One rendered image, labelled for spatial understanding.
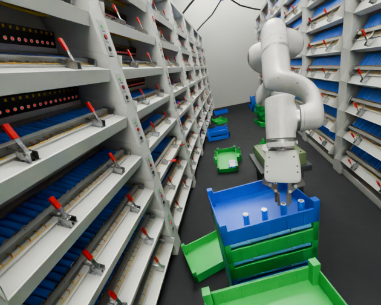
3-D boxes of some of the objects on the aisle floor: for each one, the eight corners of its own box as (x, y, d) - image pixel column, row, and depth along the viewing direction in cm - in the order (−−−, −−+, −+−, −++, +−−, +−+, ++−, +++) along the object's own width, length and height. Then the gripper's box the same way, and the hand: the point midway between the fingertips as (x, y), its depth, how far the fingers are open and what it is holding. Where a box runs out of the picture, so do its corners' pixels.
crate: (238, 170, 185) (237, 165, 179) (218, 173, 189) (216, 167, 184) (236, 150, 206) (234, 145, 201) (218, 153, 211) (216, 147, 206)
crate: (226, 232, 120) (224, 223, 117) (245, 256, 102) (243, 246, 99) (183, 253, 113) (180, 244, 110) (196, 284, 95) (192, 273, 92)
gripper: (252, 147, 58) (254, 206, 58) (312, 144, 51) (315, 211, 51) (255, 147, 65) (257, 200, 65) (309, 144, 58) (311, 204, 58)
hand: (283, 198), depth 58 cm, fingers closed, pressing on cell
